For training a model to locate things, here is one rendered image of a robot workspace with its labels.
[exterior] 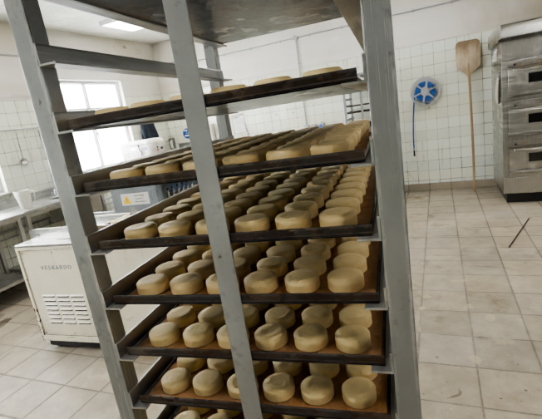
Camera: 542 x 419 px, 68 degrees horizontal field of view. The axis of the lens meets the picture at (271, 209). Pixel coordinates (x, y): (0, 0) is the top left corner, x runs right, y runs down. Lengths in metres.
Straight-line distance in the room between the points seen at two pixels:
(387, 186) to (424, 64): 5.94
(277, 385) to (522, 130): 4.99
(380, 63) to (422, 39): 5.96
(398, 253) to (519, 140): 5.02
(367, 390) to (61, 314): 2.89
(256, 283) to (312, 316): 0.13
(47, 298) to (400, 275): 3.05
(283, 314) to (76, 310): 2.66
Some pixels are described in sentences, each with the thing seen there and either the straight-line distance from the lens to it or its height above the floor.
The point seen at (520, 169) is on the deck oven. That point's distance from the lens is 5.53.
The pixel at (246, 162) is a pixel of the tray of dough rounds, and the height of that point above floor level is 1.41.
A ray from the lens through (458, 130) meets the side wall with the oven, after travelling 6.41.
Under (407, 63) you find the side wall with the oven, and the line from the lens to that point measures 6.40.
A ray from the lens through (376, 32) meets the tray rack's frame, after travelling 0.46.
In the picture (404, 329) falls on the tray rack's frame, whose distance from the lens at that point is 0.54.
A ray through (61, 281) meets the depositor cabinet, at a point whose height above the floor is 0.56.
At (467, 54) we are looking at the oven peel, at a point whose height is 1.85.
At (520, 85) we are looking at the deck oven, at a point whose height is 1.36.
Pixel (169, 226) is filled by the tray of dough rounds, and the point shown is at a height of 1.33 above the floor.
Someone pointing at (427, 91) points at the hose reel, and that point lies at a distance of 6.24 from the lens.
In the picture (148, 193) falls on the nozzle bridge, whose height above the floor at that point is 1.13.
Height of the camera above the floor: 1.47
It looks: 13 degrees down
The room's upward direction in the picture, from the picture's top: 9 degrees counter-clockwise
